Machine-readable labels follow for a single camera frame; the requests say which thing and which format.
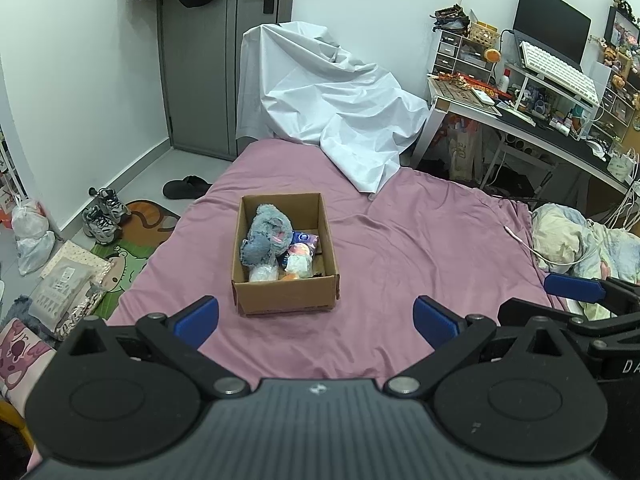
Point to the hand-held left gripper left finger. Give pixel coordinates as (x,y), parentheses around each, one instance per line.
(197,320)

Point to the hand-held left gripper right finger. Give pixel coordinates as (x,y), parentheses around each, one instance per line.
(435,322)

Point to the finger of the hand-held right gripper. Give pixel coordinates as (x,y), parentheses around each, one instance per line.
(572,287)
(575,321)

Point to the cardboard box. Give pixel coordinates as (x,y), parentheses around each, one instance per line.
(285,300)

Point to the blue plush toy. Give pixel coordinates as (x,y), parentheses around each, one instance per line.
(267,230)

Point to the crumpled blanket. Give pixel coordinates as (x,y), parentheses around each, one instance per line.
(565,235)

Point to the pink bed sheet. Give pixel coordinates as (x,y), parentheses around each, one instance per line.
(410,240)

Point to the cartoon floor mat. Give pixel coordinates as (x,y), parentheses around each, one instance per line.
(145,240)

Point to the glittery plastic package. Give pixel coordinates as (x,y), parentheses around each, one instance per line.
(87,310)

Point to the white tote bag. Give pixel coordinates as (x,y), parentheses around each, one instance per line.
(621,166)

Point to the black slipper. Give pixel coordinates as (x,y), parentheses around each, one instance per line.
(197,181)
(175,190)

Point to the blue tissue packet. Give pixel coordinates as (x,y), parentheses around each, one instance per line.
(304,239)

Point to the grey white sneaker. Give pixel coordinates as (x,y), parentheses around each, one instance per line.
(100,225)
(114,202)

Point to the clear plastic package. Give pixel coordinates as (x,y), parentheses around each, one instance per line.
(60,292)

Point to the white desk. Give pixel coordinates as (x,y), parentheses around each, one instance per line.
(525,127)

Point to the brown paper bag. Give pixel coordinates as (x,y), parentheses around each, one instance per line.
(462,152)

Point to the pink cartoon cushion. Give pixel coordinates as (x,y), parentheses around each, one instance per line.
(22,355)

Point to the wooden drawer organizer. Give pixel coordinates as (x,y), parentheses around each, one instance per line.
(617,105)

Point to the white monitor riser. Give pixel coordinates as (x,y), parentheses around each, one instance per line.
(520,90)

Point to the white keyboard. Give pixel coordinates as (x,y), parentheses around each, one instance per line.
(555,72)

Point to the white bottle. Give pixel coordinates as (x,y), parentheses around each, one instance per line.
(504,80)

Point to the grey door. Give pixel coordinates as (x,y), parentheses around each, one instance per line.
(200,85)

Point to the white shelf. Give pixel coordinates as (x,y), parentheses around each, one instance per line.
(7,170)

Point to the orange round toy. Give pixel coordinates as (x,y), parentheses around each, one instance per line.
(493,56)

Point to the white draped cloth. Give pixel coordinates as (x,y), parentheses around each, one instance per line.
(325,100)

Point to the grey drawer organizer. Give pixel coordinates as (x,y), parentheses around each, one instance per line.
(457,55)

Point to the black monitor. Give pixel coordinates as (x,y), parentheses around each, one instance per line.
(550,20)

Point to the wicker basket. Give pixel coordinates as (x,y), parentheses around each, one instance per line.
(484,32)

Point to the picture frame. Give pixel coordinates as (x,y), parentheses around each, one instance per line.
(622,27)

